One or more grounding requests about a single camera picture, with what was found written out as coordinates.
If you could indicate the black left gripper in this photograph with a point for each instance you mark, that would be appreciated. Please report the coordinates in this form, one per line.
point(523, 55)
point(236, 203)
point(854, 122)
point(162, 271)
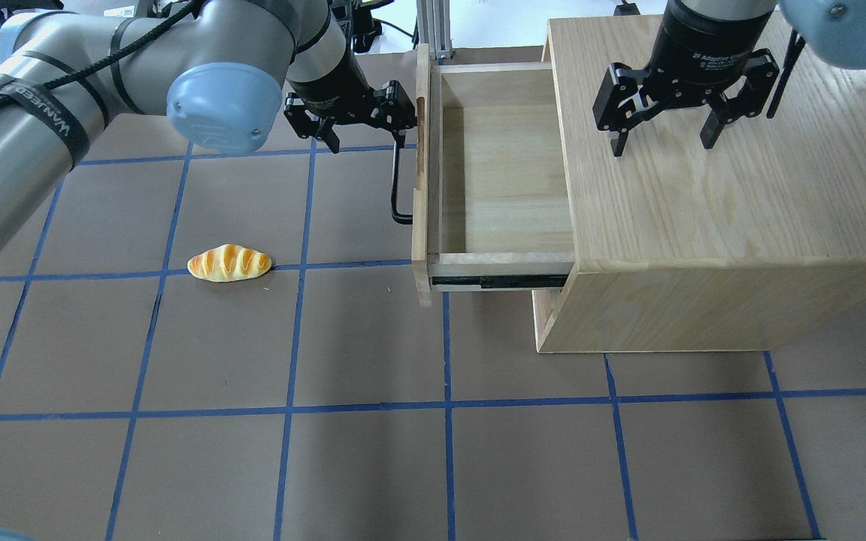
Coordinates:
point(332, 84)

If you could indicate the toy bread roll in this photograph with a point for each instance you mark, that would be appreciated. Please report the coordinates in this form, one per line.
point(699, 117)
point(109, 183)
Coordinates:
point(229, 263)

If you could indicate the aluminium frame post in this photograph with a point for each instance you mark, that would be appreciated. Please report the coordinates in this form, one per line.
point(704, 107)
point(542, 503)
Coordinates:
point(433, 26)

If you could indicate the light wooden drawer cabinet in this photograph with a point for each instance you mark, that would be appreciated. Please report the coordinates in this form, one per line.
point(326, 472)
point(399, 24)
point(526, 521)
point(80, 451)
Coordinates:
point(682, 249)

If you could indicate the wooden drawer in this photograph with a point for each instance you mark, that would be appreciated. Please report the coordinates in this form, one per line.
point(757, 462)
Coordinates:
point(491, 194)

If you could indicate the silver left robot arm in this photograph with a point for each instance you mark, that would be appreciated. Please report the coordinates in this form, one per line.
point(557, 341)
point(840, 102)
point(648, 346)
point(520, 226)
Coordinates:
point(220, 71)

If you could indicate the black drawer slide rail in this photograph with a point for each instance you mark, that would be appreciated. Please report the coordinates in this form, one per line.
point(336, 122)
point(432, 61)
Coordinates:
point(499, 282)

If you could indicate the black metal drawer handle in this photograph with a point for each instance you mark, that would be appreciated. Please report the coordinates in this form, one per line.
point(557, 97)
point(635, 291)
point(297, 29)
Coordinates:
point(399, 217)

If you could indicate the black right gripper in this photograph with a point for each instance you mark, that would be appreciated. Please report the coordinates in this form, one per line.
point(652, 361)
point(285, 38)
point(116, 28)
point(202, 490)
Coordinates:
point(692, 46)

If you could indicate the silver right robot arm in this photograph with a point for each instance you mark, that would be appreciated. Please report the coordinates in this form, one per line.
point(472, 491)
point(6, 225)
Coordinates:
point(834, 30)

